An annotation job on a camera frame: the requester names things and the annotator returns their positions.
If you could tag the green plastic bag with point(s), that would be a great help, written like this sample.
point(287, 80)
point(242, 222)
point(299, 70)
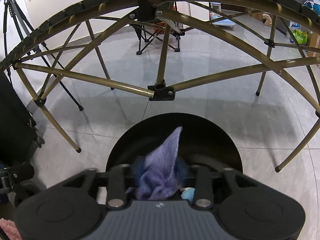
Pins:
point(300, 36)

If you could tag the blue gift bag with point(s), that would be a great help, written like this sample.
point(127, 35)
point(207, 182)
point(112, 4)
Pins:
point(312, 5)

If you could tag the clear plastic jar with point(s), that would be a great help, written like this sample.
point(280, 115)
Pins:
point(215, 10)

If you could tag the folding slatted table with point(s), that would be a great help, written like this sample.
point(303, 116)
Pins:
point(100, 83)

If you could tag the light blue plush toy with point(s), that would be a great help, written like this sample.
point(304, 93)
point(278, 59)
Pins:
point(188, 194)

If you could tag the black folding chair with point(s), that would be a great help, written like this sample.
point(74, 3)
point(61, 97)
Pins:
point(142, 30)

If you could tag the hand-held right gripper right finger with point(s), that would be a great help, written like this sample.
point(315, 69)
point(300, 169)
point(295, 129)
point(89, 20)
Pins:
point(203, 187)

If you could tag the black suitcase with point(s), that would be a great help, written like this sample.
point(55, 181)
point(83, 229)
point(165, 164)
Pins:
point(15, 130)

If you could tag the large taped cardboard box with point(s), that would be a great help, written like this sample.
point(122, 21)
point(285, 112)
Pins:
point(314, 42)

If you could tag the purple knit cloth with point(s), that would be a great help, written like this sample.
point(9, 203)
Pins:
point(162, 160)

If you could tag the black camera tripod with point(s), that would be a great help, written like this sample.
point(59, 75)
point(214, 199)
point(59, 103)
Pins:
point(80, 108)

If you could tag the black round bin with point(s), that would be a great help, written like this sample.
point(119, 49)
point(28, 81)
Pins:
point(212, 142)

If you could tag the brown plush toy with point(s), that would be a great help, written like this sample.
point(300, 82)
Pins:
point(267, 19)

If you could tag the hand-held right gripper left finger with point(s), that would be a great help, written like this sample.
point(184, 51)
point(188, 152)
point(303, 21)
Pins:
point(116, 187)

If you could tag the pale floor tray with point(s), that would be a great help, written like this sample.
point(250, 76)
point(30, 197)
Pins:
point(225, 25)

